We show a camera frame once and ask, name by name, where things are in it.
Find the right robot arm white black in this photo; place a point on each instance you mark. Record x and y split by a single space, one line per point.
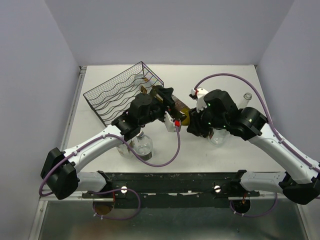
300 180

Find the clear square bottle black label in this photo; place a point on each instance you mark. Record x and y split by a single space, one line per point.
144 84

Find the round clear flask bottle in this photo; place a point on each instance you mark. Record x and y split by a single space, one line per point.
218 137

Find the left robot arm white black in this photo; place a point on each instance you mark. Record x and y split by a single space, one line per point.
61 173

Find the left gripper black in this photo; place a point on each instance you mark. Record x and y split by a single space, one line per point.
168 101

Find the square clear bottle dark cap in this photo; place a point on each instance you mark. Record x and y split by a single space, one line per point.
124 151

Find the round clear bottle silver cap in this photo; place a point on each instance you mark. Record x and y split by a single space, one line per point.
143 146

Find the olive green wine bottle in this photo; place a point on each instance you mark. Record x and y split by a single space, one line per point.
180 111

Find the black wire wine rack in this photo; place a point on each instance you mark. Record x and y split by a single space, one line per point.
111 98

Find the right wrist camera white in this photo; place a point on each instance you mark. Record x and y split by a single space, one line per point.
198 95

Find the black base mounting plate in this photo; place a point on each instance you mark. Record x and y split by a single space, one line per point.
185 190

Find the tall clear frosted bottle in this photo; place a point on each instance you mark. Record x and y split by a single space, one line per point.
245 100

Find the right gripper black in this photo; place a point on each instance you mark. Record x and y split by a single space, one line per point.
195 127

